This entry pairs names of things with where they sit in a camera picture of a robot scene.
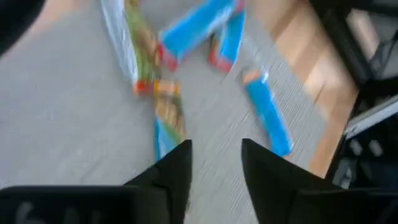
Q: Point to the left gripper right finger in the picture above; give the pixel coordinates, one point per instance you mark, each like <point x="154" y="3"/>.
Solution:
<point x="311" y="205"/>

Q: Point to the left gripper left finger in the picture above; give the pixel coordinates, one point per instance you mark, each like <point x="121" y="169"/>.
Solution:
<point x="93" y="205"/>

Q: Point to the blue orange-ended granola bar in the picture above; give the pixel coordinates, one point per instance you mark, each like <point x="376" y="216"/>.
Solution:
<point x="270" y="118"/>

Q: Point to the green orange granola bar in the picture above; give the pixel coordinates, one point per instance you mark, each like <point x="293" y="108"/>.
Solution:
<point x="169" y="109"/>

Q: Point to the red green chewy bar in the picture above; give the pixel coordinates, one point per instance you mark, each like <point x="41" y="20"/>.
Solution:
<point x="140" y="46"/>

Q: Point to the blue red-ended granola bar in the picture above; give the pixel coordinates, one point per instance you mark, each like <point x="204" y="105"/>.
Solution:
<point x="231" y="43"/>
<point x="196" y="28"/>

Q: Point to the grey woven placemat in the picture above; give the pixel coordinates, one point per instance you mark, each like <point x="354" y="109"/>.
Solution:
<point x="77" y="109"/>

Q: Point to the silver aluminium extrusion bar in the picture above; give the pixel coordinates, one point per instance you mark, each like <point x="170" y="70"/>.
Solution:
<point x="373" y="116"/>

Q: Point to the black table frame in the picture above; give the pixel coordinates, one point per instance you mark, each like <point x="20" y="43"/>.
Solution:
<point x="342" y="46"/>

